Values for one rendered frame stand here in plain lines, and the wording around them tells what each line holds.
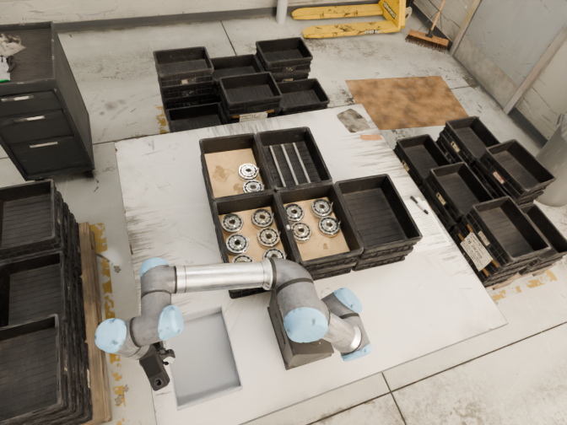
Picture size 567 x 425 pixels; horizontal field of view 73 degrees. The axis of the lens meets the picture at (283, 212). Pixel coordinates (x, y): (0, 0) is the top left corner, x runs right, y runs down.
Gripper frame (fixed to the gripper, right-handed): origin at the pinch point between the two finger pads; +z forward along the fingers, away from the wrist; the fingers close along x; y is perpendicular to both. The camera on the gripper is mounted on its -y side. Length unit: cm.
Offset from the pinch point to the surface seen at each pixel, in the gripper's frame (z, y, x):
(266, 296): 49, 24, -32
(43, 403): 42, 20, 70
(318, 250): 44, 32, -63
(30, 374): 40, 33, 73
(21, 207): 40, 127, 73
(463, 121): 128, 115, -222
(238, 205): 31, 64, -38
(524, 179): 124, 50, -223
